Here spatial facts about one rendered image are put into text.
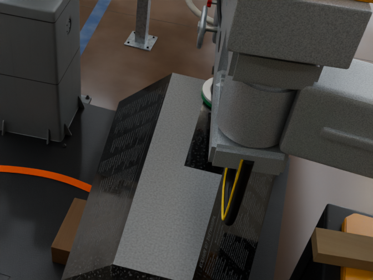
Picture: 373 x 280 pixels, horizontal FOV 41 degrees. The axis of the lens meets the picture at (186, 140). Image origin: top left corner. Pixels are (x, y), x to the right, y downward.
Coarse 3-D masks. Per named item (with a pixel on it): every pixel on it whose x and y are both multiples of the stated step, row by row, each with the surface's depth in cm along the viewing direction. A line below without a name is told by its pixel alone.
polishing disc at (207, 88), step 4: (208, 80) 213; (212, 80) 214; (204, 84) 211; (208, 84) 211; (212, 84) 212; (204, 88) 209; (208, 88) 209; (212, 88) 210; (204, 92) 207; (208, 92) 207; (212, 92) 208; (204, 96) 206; (208, 96) 205; (212, 96) 206; (208, 100) 204
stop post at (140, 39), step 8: (144, 0) 351; (144, 8) 355; (136, 16) 361; (144, 16) 359; (136, 24) 365; (144, 24) 364; (136, 32) 370; (144, 32) 368; (128, 40) 376; (136, 40) 374; (144, 40) 372; (152, 40) 380; (144, 48) 370
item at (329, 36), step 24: (240, 0) 92; (264, 0) 92; (288, 0) 91; (312, 0) 92; (336, 0) 93; (240, 24) 95; (264, 24) 95; (288, 24) 95; (312, 24) 94; (336, 24) 94; (360, 24) 93; (240, 48) 99; (264, 48) 98; (288, 48) 98; (312, 48) 98; (336, 48) 97
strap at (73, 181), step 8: (0, 168) 269; (8, 168) 270; (16, 168) 271; (24, 168) 271; (32, 168) 272; (40, 176) 269; (48, 176) 270; (56, 176) 270; (64, 176) 271; (72, 184) 268; (80, 184) 268; (88, 184) 269
